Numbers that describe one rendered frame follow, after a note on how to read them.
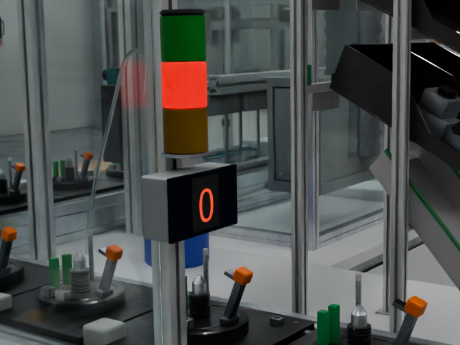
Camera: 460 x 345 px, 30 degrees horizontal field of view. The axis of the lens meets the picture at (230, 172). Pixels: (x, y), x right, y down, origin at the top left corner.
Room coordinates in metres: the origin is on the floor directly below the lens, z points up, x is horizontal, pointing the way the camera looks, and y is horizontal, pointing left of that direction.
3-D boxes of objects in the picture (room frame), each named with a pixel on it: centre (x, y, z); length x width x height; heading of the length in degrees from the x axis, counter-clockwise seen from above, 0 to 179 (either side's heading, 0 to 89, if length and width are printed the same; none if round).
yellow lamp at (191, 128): (0.95, 0.05, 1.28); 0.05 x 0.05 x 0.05
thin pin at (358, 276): (1.10, -0.17, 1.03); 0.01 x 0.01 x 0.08
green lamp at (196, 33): (0.95, 0.05, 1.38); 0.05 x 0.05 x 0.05
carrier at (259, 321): (1.19, 0.05, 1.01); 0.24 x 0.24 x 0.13; 54
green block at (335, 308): (1.07, -0.13, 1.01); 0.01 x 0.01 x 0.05; 54
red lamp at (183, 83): (0.95, 0.05, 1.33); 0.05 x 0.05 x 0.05
